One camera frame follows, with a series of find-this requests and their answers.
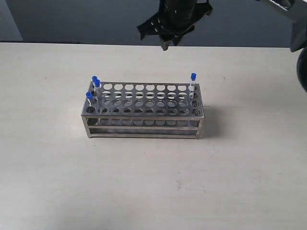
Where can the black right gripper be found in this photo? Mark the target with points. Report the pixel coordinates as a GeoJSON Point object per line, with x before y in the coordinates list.
{"type": "Point", "coordinates": [175, 16]}

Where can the stainless steel test tube rack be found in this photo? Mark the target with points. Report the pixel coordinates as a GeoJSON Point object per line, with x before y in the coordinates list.
{"type": "Point", "coordinates": [145, 110]}

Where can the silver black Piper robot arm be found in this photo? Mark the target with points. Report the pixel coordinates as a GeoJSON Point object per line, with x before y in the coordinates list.
{"type": "Point", "coordinates": [296, 12]}

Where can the blue-capped tube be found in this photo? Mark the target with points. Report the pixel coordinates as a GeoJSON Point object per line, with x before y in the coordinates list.
{"type": "Point", "coordinates": [90, 98]}
{"type": "Point", "coordinates": [97, 90]}
{"type": "Point", "coordinates": [94, 79]}
{"type": "Point", "coordinates": [192, 85]}

